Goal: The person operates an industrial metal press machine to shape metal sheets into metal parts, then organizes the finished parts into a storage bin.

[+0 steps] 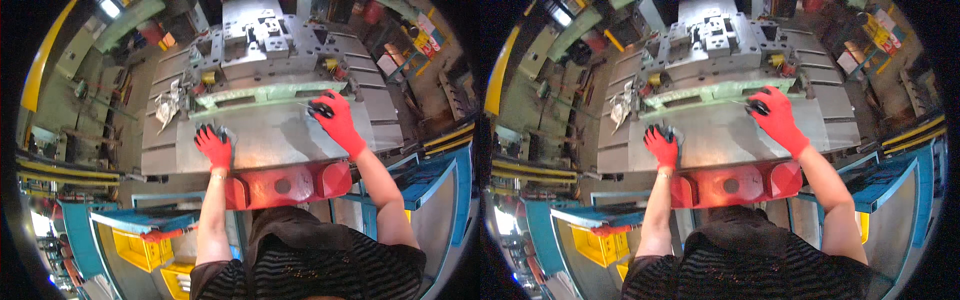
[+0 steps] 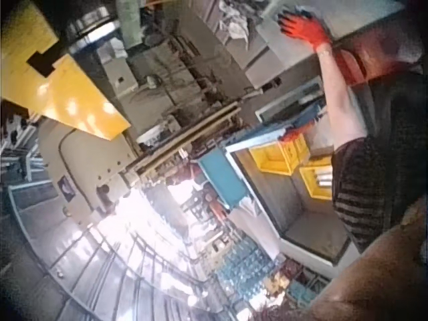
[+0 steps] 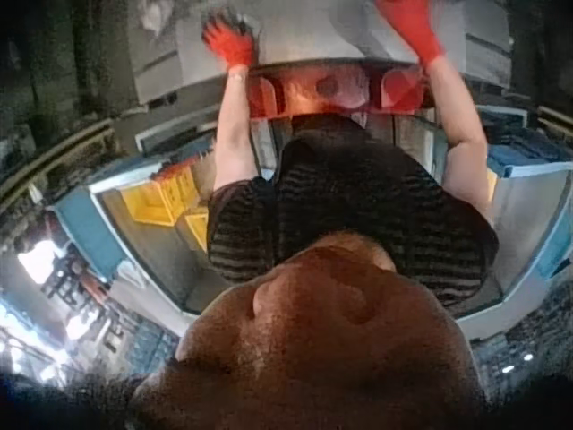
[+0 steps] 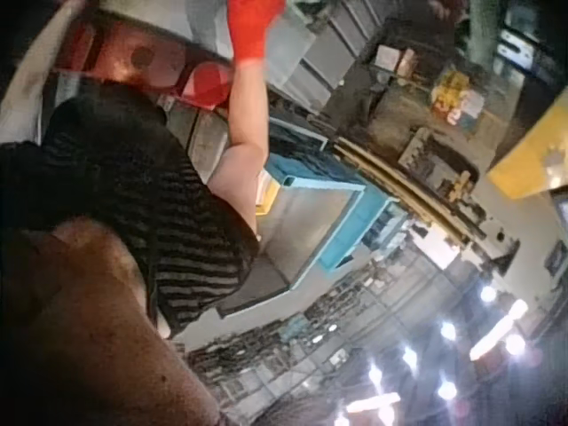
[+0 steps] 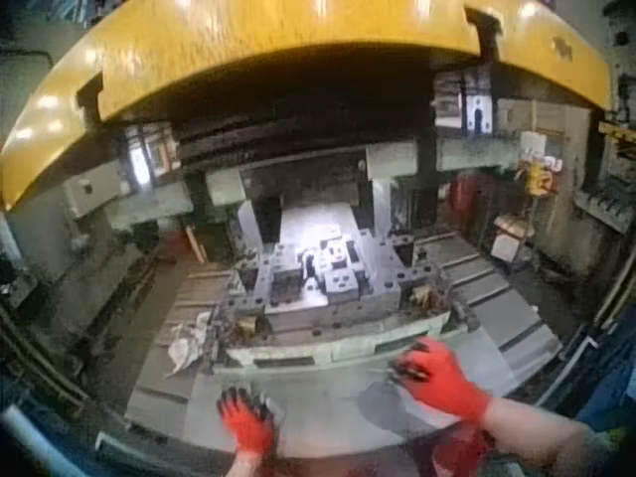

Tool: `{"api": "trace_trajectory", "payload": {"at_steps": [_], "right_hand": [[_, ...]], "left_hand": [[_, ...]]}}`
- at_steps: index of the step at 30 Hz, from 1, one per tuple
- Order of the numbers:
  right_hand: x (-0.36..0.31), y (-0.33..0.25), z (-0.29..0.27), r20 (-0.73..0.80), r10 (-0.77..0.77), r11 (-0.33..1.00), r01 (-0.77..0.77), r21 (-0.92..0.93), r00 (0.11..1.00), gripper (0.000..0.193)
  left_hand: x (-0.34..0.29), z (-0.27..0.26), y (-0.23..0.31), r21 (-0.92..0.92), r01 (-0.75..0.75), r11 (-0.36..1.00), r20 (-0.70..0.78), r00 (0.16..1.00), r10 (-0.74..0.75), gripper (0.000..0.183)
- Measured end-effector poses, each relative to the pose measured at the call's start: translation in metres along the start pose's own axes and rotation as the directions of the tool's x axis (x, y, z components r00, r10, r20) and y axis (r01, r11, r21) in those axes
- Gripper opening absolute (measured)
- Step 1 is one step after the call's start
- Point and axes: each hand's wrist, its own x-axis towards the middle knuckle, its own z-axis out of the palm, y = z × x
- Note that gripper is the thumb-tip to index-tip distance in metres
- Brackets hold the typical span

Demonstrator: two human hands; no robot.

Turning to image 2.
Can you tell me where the green cylinder column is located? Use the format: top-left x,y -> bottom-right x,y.
116,0 -> 145,48

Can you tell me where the grey press machine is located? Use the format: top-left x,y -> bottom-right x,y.
35,116 -> 143,231

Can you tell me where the grey metal machine table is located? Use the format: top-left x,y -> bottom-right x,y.
245,0 -> 405,90

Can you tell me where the person's left hand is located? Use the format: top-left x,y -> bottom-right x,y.
277,9 -> 334,53

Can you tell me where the teal metal box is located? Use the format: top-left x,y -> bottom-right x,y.
196,147 -> 251,210

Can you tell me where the yellow machine guard panel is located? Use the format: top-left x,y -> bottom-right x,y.
0,0 -> 132,141

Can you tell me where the blue metal tray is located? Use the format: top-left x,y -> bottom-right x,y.
223,99 -> 328,155

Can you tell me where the rack of blue crates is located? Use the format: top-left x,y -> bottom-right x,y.
213,245 -> 280,304

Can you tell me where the yellow plastic bin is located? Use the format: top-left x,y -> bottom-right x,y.
248,134 -> 310,177
298,156 -> 335,201

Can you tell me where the heap of white rags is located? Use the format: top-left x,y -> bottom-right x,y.
216,0 -> 251,45

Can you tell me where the metal safety railing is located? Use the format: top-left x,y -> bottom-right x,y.
46,217 -> 218,321

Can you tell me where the grey workbench frame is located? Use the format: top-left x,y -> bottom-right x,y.
224,143 -> 354,267

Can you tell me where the red cloth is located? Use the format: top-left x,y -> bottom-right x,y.
282,127 -> 304,142

